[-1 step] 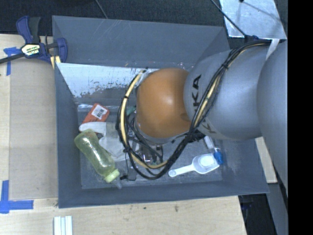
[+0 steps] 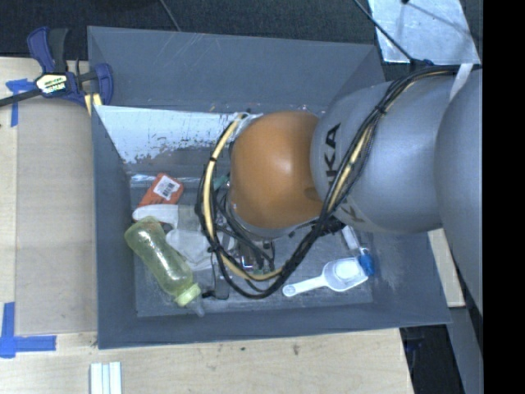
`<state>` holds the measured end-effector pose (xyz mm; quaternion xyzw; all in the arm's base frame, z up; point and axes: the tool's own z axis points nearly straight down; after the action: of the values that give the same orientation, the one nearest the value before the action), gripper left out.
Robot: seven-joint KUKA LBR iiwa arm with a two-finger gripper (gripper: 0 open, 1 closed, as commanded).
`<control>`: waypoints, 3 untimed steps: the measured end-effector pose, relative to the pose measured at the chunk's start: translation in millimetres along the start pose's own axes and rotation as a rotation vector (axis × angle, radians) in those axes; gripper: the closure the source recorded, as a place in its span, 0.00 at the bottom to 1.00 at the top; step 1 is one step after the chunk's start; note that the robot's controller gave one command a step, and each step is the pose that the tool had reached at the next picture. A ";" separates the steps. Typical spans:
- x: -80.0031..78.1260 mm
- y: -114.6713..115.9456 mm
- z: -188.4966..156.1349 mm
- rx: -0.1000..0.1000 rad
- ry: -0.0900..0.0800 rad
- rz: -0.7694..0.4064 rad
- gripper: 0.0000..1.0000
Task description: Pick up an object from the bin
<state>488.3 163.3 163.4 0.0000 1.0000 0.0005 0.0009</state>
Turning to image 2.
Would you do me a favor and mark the blue and white tube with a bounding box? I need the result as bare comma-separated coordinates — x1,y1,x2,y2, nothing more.
341,224,376,277

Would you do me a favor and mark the white measuring scoop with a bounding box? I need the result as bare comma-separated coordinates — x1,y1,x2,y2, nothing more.
281,257,369,298

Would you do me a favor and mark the orange packet with barcode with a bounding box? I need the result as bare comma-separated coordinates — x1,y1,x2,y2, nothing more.
138,172,185,212

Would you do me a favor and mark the pale wood board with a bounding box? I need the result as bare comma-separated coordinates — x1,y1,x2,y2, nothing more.
15,95,100,337

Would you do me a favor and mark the clear crumpled plastic wrap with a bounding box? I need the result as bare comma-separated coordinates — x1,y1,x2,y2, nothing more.
165,205,217,273

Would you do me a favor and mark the grey metal bin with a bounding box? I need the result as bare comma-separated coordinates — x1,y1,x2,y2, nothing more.
86,25,454,350

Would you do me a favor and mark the yellow-green clear plastic bottle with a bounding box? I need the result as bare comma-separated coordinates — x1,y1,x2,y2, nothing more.
124,215,205,318

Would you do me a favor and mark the white plastic piece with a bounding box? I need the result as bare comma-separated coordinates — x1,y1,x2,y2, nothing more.
131,204,182,224

